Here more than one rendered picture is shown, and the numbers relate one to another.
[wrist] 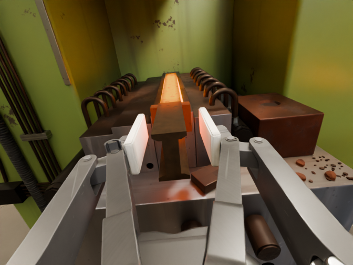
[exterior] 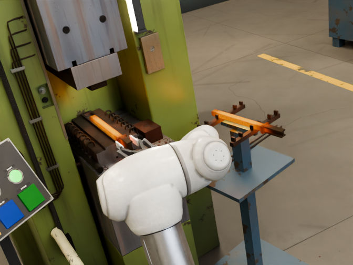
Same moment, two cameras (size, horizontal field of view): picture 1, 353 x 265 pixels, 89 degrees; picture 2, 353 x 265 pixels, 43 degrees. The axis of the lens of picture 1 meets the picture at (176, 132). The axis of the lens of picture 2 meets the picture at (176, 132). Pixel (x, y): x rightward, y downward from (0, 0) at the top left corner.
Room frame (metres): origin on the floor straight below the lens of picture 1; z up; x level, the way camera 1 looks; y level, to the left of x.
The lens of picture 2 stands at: (-1.41, 0.60, 1.85)
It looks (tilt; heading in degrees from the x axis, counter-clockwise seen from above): 27 degrees down; 332
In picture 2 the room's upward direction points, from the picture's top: 11 degrees counter-clockwise
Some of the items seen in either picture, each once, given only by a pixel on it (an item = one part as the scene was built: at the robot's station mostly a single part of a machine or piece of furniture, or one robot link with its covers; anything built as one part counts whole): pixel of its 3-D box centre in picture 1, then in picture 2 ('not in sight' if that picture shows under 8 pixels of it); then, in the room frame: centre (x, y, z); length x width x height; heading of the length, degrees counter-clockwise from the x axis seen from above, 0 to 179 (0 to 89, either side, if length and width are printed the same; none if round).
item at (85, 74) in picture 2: not in sight; (78, 61); (0.42, 0.02, 1.32); 0.42 x 0.20 x 0.10; 179
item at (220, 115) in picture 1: (163, 102); (99, 134); (0.42, 0.02, 0.96); 0.42 x 0.20 x 0.09; 179
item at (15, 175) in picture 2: not in sight; (15, 176); (0.10, 0.47, 1.09); 0.05 x 0.03 x 0.04; 89
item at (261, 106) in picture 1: (267, 122); (147, 131); (0.27, -0.15, 0.95); 0.12 x 0.09 x 0.07; 179
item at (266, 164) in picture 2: not in sight; (243, 169); (0.05, -0.50, 0.67); 0.40 x 0.30 x 0.02; 98
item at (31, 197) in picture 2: not in sight; (31, 197); (0.06, 0.45, 1.01); 0.07 x 0.05 x 0.07; 114
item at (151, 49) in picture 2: not in sight; (152, 52); (0.34, -0.29, 1.27); 0.09 x 0.02 x 0.17; 89
